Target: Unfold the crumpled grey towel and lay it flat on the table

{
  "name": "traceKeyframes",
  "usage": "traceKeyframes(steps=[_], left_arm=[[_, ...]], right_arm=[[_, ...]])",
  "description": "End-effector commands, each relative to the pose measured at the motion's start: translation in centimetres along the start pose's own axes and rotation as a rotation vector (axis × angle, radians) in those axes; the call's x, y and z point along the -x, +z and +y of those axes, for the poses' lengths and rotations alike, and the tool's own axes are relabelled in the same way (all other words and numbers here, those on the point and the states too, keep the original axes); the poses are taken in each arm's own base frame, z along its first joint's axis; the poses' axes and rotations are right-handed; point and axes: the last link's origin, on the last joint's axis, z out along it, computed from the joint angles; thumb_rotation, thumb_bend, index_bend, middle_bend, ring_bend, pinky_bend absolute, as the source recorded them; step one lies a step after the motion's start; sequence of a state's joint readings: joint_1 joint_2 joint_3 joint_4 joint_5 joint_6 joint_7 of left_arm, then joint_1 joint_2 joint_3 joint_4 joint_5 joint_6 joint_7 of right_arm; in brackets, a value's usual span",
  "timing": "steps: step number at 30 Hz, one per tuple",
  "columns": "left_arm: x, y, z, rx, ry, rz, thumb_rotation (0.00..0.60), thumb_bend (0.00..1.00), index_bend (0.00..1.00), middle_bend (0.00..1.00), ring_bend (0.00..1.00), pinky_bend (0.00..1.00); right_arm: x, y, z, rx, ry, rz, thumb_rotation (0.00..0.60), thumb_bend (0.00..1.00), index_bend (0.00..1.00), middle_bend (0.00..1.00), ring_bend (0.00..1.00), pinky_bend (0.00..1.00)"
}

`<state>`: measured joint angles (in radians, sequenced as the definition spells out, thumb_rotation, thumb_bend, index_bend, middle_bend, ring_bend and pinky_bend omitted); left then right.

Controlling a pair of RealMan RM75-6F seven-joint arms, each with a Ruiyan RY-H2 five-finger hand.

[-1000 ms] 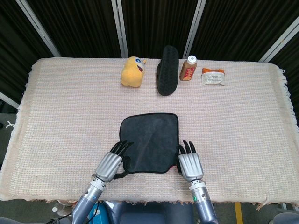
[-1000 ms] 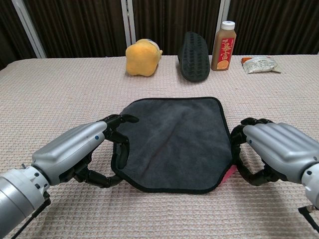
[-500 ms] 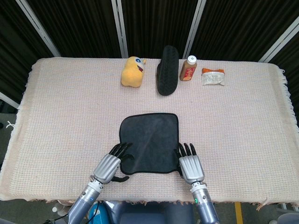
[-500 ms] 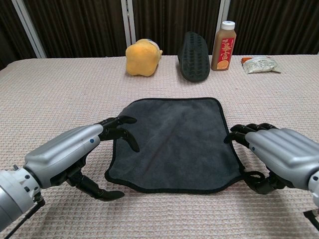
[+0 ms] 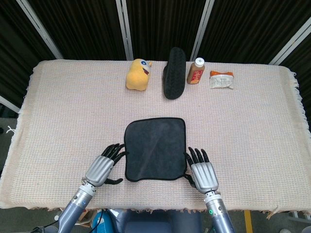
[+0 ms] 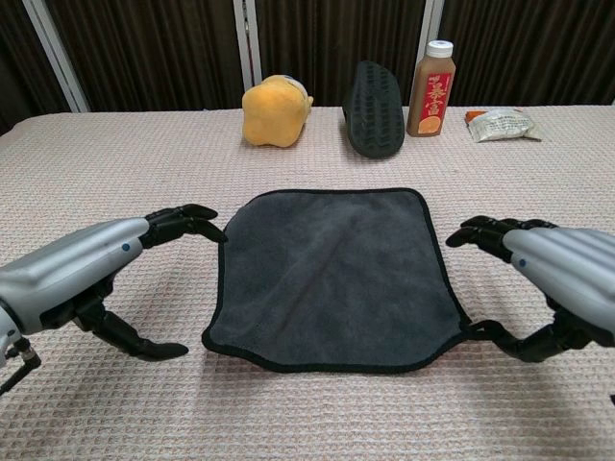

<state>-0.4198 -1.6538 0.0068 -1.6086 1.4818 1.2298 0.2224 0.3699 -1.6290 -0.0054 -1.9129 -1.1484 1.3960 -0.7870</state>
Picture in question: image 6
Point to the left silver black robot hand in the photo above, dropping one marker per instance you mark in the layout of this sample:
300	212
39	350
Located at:
72	269

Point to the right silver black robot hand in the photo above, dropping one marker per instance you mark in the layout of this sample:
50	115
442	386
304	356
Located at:
567	269

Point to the grey and red cloth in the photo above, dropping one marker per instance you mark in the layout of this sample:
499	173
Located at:
336	278

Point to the yellow plush toy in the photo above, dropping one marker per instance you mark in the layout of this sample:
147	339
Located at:
269	115

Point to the pink woven tablecloth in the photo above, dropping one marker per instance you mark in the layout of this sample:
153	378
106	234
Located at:
144	168

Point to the orange white snack packet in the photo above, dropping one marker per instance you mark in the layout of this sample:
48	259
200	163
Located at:
499	125

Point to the brown juice bottle white cap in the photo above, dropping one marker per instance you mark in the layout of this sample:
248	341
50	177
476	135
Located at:
430	96

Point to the dark pleated curtain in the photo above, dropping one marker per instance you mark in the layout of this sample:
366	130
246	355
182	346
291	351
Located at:
120	38

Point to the black rubber slipper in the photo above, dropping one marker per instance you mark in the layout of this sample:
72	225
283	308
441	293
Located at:
377	115

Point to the white metal frame post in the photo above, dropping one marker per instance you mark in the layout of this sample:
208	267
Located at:
431	19
246	43
55	57

